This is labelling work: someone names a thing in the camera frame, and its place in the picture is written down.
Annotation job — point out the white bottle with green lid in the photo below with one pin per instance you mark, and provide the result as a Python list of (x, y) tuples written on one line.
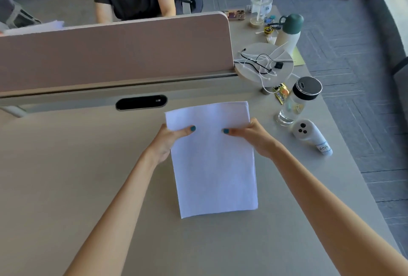
[(288, 31)]

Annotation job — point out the phone with patterned case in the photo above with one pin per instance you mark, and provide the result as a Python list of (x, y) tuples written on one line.
[(234, 15)]

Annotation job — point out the round beige tray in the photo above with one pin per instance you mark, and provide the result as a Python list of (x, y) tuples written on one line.
[(255, 73)]

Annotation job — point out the yellow sticky note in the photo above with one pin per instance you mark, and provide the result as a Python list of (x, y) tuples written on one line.
[(298, 57)]

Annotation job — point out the person's left hand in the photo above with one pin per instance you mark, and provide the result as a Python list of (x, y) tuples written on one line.
[(165, 145)]

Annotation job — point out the clear cup with straw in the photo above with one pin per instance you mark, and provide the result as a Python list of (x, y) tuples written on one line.
[(260, 9)]

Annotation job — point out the small yellow round trinket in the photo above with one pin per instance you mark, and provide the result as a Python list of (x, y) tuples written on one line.
[(269, 30)]

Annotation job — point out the pink desk divider panel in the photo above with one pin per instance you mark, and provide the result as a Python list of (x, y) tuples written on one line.
[(114, 52)]

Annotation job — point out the person's left thumb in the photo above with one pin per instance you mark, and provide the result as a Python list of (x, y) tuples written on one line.
[(183, 131)]

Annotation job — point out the person's right thumb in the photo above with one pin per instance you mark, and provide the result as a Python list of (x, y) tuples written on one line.
[(234, 131)]

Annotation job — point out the blue small trinket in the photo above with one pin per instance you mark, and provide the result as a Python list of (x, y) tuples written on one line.
[(271, 20)]

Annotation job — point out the person's right hand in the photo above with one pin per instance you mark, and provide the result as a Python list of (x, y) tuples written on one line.
[(255, 140)]

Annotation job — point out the yellow snack packet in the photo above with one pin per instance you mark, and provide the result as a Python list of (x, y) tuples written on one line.
[(281, 93)]

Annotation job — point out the white paper stack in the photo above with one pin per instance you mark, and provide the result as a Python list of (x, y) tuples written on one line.
[(212, 164)]

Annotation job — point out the white handheld controller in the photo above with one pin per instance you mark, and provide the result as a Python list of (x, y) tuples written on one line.
[(310, 135)]

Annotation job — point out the person's left forearm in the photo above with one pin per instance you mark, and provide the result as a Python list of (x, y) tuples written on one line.
[(118, 215)]

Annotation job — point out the clear bottle with black lid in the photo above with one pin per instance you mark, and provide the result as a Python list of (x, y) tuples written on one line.
[(298, 102)]

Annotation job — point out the person's right forearm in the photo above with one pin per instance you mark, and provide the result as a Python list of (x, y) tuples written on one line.
[(331, 215)]

